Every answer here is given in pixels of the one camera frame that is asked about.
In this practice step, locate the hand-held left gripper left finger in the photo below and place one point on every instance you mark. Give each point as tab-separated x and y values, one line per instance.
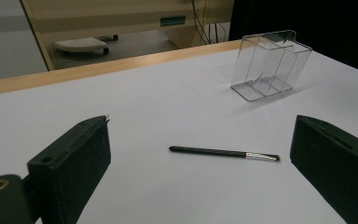
71	161

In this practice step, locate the black curtain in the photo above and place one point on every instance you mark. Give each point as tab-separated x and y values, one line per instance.
323	21

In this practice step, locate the white cabinet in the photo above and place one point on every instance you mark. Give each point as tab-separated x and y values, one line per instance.
6	46

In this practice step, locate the light wooden desk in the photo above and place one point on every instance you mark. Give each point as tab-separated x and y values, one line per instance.
105	18

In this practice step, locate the black makeup brush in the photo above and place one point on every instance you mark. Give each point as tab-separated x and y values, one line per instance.
211	152

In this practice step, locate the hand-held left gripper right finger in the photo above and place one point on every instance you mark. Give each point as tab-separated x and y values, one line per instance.
338	168

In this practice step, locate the clear plastic organizer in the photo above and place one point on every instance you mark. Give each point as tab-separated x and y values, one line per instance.
270	62

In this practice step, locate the office chair base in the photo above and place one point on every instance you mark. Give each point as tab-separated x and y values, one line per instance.
80	44

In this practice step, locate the wooden table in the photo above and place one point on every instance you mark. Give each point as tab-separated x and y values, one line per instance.
105	68

